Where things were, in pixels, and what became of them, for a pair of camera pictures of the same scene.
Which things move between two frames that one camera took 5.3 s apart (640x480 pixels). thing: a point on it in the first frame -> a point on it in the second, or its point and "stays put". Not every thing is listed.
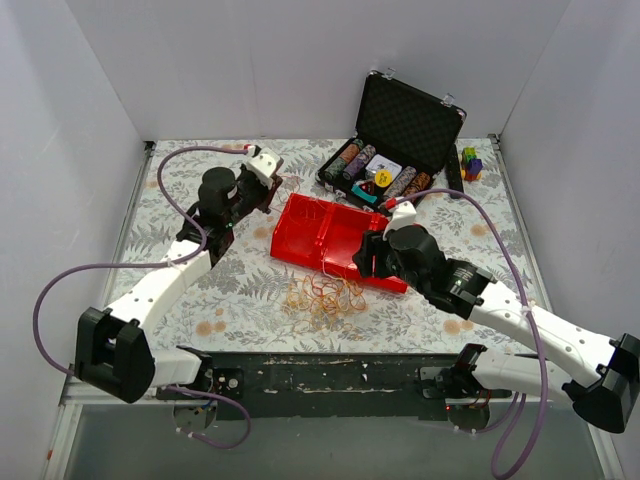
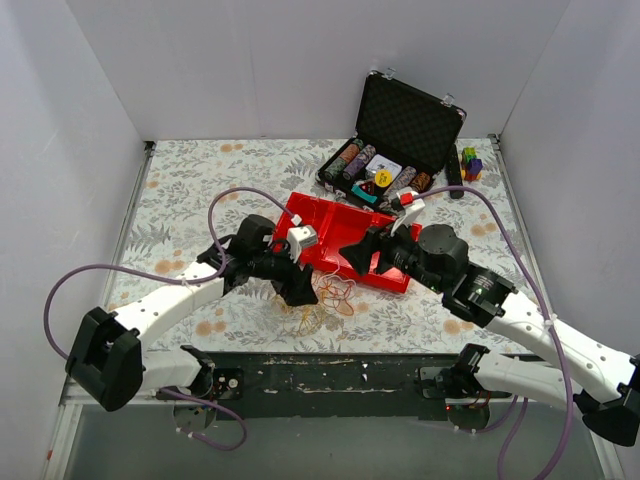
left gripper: x=261 y=188 -> x=288 y=278
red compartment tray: x=327 y=234 stays put
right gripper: x=373 y=256 stays put
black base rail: x=344 y=386 stays put
